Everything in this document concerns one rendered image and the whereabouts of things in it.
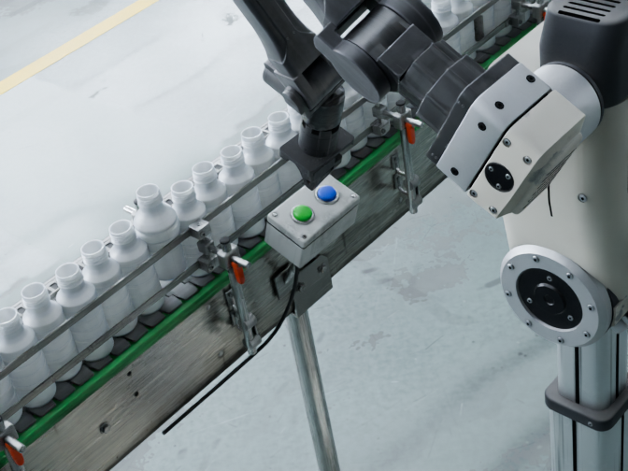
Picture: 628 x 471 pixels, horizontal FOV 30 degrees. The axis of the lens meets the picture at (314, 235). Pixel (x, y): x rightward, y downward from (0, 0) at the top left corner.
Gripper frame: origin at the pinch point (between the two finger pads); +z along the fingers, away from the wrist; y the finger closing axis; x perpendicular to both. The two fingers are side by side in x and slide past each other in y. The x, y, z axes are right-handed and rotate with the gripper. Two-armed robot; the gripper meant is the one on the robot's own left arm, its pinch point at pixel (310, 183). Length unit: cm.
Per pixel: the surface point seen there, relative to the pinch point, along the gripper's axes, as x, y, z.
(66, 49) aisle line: -225, -133, 206
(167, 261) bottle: -12.8, 17.8, 15.4
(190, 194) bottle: -15.7, 10.1, 7.8
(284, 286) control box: -3.2, -1.6, 31.2
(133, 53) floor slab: -196, -144, 196
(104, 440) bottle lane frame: -3, 41, 32
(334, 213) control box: 2.9, -3.5, 7.4
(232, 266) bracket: -4.0, 12.3, 13.6
